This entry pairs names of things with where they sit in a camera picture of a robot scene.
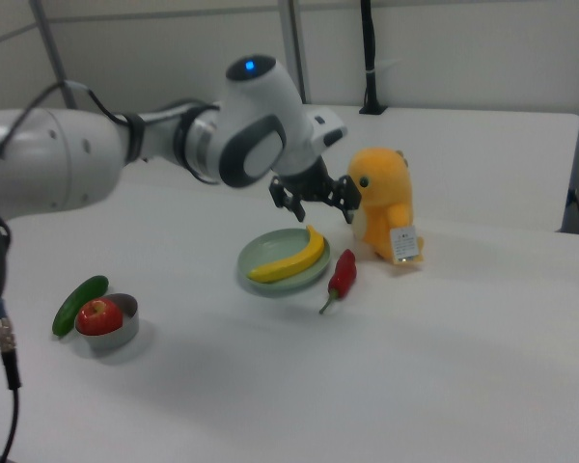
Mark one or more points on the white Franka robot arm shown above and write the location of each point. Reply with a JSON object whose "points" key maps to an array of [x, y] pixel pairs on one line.
{"points": [[260, 130]]}

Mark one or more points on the white paper toy tag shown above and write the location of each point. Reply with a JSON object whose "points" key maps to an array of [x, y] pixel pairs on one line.
{"points": [[404, 243]]}

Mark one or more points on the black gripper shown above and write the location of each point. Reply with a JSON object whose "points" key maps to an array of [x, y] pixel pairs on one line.
{"points": [[309, 185]]}

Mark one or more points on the black camera pole with base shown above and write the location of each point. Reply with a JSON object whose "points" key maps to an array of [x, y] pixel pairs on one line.
{"points": [[369, 58]]}

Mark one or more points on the yellow toy banana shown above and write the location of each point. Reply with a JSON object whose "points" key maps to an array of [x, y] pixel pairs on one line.
{"points": [[289, 263]]}

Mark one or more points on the light green plastic plate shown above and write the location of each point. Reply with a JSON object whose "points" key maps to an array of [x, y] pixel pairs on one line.
{"points": [[275, 243]]}

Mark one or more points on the grey round bowl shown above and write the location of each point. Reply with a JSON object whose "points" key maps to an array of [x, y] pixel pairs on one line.
{"points": [[118, 330]]}

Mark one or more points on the red toy chili pepper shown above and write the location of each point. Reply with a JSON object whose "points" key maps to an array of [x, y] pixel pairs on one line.
{"points": [[343, 272]]}

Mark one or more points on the red toy apple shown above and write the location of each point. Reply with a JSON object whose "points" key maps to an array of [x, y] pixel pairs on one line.
{"points": [[99, 316]]}

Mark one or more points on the grey metal partition post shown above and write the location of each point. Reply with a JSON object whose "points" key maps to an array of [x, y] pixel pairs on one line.
{"points": [[53, 43], [296, 48]]}

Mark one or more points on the green toy cucumber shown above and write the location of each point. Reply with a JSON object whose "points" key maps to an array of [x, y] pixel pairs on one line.
{"points": [[74, 301]]}

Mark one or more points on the orange plush dinosaur toy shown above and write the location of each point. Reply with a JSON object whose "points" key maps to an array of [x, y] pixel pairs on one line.
{"points": [[381, 193]]}

